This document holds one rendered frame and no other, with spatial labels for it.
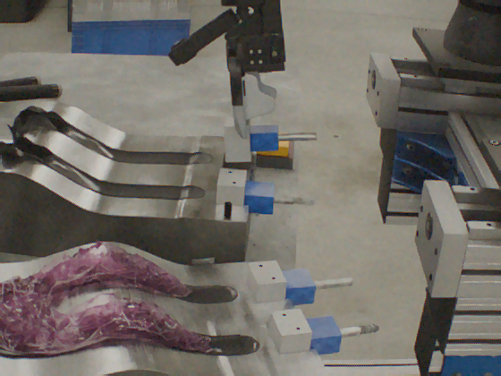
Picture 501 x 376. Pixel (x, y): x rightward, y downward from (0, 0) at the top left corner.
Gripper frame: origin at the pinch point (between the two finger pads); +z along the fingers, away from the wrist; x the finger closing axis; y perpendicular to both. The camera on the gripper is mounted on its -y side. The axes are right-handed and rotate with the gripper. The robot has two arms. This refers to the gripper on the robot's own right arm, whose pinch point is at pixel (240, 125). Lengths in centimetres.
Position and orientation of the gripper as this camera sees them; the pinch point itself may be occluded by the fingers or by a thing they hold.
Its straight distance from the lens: 133.6
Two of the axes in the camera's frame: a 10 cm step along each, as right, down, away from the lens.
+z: 0.7, 9.4, 3.3
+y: 10.0, -0.5, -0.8
